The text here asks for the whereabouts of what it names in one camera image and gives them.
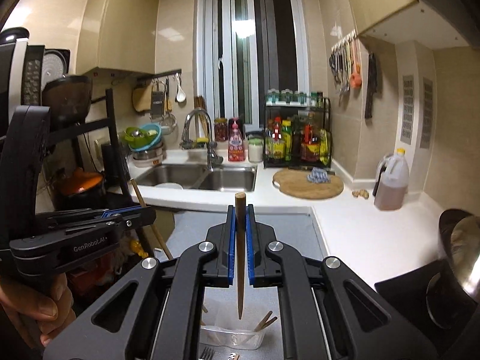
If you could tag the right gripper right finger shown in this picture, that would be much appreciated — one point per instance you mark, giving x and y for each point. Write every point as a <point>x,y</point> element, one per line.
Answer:
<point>326,310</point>

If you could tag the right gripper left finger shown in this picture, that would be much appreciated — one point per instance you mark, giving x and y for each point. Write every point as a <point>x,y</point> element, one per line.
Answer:
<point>154,311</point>

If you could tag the white handled metal fork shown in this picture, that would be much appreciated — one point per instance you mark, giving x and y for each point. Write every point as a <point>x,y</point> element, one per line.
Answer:
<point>207,353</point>

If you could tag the wooden chopstick group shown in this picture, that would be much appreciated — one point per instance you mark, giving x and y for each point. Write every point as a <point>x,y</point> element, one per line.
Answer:
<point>240,213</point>
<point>270,321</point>

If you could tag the chrome kitchen faucet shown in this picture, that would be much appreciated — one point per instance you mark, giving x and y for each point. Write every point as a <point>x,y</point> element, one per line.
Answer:
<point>204,130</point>

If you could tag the person's left hand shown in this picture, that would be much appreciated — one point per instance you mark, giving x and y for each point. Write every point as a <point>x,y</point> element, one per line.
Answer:
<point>37,317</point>

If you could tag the clear plastic utensil holder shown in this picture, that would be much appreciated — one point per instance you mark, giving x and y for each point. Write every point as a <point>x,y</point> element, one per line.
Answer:
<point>221,327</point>

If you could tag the black gas stove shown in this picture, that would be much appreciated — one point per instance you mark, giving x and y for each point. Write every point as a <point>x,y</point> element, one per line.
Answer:
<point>431,299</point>

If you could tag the round wooden cutting board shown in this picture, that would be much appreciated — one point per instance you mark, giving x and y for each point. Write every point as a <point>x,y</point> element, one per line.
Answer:
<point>295,183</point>

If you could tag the plastic cooking oil jug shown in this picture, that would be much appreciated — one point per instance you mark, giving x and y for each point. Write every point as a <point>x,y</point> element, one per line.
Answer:
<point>391,183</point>

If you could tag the steel wok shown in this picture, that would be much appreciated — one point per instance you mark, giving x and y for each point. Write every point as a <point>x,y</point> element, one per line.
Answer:
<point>459,246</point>

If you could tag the green and blue colander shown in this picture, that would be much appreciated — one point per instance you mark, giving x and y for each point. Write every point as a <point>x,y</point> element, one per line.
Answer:
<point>142,138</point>

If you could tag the stainless steel sink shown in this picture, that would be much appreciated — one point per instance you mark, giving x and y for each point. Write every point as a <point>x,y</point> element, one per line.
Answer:
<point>195,176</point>

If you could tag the metal box grater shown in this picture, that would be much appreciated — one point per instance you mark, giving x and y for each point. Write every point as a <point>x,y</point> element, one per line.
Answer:
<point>157,100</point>

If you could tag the red dish soap bottle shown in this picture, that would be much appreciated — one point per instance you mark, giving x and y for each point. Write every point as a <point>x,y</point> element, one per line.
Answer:
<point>235,146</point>

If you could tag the white lidded jar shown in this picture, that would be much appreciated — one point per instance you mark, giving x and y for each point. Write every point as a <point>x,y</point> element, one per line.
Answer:
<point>255,149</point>

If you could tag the black spice rack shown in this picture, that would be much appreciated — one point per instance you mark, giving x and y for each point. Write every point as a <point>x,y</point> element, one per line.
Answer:
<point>297,129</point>

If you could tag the hanging white ladle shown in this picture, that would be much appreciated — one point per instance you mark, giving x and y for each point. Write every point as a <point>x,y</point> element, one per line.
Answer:
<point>180,94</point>

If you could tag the black cleaver on wall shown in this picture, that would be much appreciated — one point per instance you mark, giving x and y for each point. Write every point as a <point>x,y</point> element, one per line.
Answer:
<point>371,86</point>

